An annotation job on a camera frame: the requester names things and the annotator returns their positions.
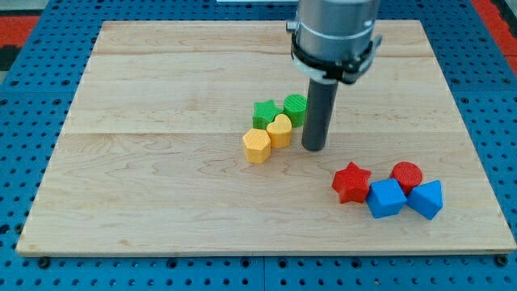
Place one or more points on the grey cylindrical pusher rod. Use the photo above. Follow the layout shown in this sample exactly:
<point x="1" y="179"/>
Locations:
<point x="319" y="109"/>

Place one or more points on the blue cube block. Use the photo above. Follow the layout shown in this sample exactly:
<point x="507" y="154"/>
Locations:
<point x="385" y="198"/>

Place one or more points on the green cylinder block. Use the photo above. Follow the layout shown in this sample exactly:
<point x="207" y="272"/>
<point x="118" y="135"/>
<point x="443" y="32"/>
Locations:
<point x="294" y="109"/>

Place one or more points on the red star block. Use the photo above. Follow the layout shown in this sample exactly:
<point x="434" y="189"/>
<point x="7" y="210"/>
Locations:
<point x="351" y="183"/>

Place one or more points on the blue triangle block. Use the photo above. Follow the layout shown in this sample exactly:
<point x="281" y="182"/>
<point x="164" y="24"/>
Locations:
<point x="426" y="199"/>

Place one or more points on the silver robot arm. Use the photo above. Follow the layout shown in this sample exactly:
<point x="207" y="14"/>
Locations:
<point x="332" y="39"/>

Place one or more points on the red cylinder block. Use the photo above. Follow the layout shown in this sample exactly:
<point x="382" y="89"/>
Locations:
<point x="408" y="175"/>

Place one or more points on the yellow heart block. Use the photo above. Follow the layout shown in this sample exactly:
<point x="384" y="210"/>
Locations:
<point x="280" y="131"/>

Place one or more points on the green star block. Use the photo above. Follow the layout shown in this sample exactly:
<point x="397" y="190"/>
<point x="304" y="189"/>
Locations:
<point x="264" y="113"/>

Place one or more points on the yellow pentagon block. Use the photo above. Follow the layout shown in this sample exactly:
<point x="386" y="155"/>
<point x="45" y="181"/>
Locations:
<point x="256" y="145"/>

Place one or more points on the wooden board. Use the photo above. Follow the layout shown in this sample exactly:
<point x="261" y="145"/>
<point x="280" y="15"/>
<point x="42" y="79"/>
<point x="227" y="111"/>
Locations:
<point x="150" y="160"/>

